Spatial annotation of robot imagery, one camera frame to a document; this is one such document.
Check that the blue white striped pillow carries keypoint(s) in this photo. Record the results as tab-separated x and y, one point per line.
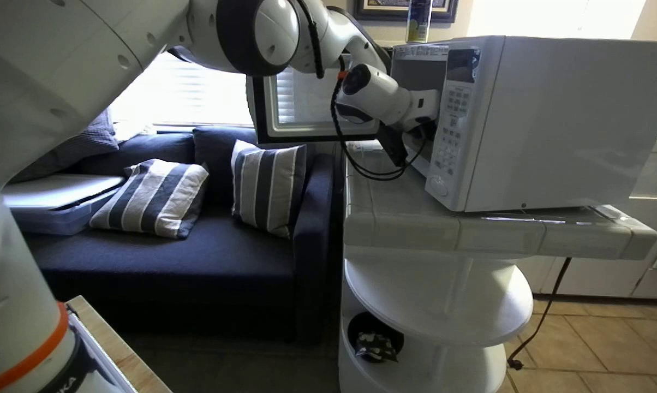
153	200
266	187

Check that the black framed microwave door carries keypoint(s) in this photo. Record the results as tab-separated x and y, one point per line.
306	110

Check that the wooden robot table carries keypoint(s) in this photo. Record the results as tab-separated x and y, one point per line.
121	351

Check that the grey laptop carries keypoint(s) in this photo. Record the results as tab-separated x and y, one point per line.
67	188

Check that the dark framed picture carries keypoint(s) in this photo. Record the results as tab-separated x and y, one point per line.
384	10

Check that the blue yellow spray can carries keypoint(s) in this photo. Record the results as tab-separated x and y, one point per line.
420	22

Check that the white window blinds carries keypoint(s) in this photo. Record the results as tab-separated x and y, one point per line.
182	95

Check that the white tiled counter with shelves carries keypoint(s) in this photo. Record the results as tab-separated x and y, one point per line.
428	291

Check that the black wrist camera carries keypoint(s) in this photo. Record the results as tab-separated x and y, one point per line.
393	146

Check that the blue folded blanket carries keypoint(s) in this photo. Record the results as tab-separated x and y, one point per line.
67	219

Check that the white microwave oven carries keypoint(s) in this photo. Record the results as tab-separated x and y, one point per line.
560	123

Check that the navy blue sofa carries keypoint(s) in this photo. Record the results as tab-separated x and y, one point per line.
210	270

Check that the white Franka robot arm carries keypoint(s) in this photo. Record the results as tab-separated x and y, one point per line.
51	72

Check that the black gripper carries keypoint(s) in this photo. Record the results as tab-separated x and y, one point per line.
425	130

